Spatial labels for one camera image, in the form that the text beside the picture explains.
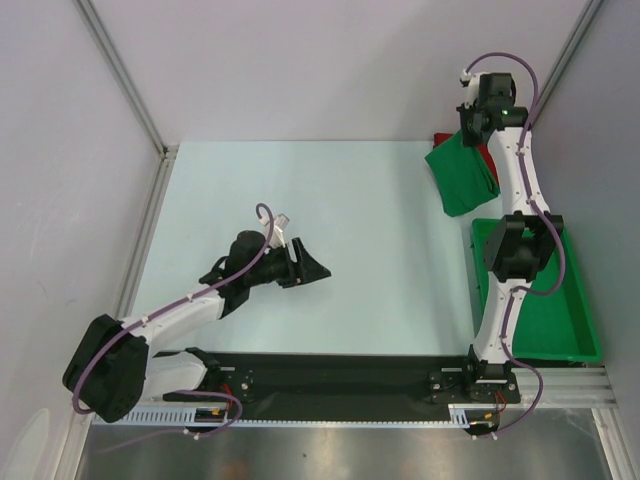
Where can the green plastic bin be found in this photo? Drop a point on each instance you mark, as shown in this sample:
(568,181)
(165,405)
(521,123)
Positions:
(559,327)

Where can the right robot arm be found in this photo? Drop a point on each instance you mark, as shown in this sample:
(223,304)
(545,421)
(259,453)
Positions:
(523,241)

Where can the left aluminium frame post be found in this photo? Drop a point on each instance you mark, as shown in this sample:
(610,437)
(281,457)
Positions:
(116,65)

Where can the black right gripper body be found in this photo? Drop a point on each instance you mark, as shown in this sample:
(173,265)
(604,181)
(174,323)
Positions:
(470,137)

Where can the aluminium left side rail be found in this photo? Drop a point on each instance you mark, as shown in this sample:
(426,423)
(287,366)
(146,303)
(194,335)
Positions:
(145,233)

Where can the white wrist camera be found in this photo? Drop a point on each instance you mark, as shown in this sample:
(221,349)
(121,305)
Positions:
(279,225)
(470,83)

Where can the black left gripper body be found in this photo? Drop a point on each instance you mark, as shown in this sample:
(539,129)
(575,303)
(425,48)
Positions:
(276,266)

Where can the green t shirt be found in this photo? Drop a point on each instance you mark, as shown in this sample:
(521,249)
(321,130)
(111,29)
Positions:
(459,199)

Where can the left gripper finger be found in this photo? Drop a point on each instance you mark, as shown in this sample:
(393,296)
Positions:
(302,256)
(310,271)

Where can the aluminium rail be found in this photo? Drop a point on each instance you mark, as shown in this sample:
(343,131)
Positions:
(145,233)
(567,388)

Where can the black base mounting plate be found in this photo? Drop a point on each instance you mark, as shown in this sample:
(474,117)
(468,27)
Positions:
(341,387)

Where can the grey slotted cable duct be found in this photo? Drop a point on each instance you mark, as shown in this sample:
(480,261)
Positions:
(203,417)

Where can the aluminium front rail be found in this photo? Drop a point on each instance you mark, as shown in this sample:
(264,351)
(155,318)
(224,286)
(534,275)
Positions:
(567,388)

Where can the right aluminium frame post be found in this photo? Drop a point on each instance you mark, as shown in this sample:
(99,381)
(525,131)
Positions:
(571,47)

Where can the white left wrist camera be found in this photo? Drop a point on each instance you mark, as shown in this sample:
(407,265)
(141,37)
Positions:
(279,225)

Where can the folded red t shirt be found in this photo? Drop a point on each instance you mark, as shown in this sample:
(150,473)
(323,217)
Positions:
(451,161)

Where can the aluminium frame post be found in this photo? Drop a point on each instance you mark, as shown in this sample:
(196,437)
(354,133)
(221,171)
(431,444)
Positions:
(571,47)
(116,65)

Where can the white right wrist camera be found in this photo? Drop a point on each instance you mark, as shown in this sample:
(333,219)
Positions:
(470,83)

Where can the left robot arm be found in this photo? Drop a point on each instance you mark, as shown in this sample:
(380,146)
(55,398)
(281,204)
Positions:
(119,363)

